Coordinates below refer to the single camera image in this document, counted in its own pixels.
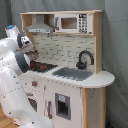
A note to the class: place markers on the white cabinet door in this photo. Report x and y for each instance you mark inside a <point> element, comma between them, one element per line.
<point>64,105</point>

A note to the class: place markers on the toy microwave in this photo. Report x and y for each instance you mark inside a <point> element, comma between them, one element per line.
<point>73,23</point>

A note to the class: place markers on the grey toy range hood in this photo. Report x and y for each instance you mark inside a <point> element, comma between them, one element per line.
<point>39,26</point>

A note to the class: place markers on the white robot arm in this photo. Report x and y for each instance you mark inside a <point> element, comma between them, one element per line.
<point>13,63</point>

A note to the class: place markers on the wooden toy kitchen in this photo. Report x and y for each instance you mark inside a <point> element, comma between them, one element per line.
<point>62,49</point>

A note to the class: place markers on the black toy stovetop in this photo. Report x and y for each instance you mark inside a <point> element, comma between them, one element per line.
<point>43,67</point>

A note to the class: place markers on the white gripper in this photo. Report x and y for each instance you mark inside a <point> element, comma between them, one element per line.
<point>32,54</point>

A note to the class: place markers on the toy oven door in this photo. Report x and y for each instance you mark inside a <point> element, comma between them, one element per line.
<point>32,101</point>

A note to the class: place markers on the grey toy sink basin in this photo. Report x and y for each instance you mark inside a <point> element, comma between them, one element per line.
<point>73,74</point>

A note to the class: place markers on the black toy faucet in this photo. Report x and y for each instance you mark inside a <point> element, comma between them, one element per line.
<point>82,63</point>

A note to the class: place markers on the right red stove knob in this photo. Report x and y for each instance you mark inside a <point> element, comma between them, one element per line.
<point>34,83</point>

